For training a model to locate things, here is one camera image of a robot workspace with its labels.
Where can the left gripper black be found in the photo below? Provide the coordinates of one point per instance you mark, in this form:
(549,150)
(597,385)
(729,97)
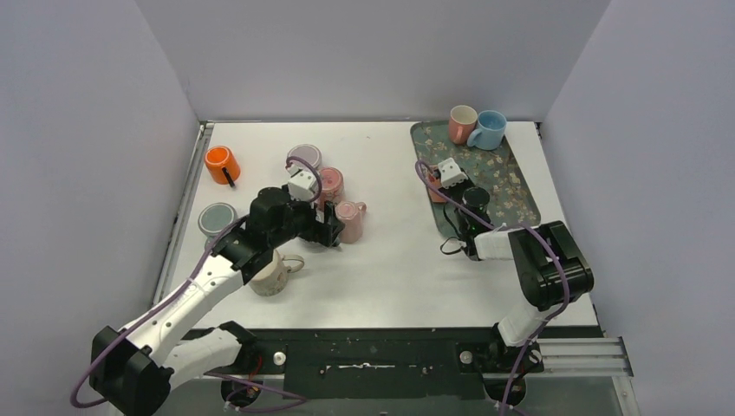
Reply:
(328,224)

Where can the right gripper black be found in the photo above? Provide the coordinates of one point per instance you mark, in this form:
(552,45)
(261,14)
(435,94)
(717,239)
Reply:
(464,183)

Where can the terracotta pink mug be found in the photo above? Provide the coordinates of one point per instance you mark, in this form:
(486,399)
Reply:
(434,181)

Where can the pink ghost pattern mug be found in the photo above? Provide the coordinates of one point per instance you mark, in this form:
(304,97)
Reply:
(332,186)

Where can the light pink faceted mug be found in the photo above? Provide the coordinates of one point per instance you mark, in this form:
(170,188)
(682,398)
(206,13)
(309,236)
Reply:
(352,215)

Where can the light blue mug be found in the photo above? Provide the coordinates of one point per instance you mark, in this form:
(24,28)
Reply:
(489,131)

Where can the salmon pink mug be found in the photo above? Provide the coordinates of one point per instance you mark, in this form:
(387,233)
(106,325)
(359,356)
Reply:
(462,123)

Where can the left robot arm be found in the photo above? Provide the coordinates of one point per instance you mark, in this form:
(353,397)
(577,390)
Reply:
(128,365)

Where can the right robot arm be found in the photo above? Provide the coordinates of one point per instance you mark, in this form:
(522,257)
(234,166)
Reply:
(552,272)

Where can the sage green mug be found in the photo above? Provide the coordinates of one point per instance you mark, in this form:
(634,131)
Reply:
(215,217)

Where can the cream speckled mug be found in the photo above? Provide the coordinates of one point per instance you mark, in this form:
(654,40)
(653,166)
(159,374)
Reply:
(274,277)

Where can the mauve ribbed mug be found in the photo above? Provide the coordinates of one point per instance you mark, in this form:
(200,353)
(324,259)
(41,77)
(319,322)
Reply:
(307,152)

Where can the teal floral tray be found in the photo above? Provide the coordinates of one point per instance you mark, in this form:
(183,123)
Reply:
(496,171)

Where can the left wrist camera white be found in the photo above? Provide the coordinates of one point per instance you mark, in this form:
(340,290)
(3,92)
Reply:
(302,184)

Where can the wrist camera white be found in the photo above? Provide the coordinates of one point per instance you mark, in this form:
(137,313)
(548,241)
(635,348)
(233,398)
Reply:
(450,173)
(302,184)

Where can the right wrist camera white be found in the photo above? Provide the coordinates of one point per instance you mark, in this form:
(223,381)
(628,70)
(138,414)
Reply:
(450,173)

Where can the orange mug black handle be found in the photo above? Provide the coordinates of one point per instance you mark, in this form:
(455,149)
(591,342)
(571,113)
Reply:
(222,165)

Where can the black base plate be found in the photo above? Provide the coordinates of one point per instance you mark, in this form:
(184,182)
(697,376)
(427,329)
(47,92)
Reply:
(406,363)

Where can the aluminium rail frame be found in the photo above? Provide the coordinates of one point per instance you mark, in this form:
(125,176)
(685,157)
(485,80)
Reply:
(395,275)

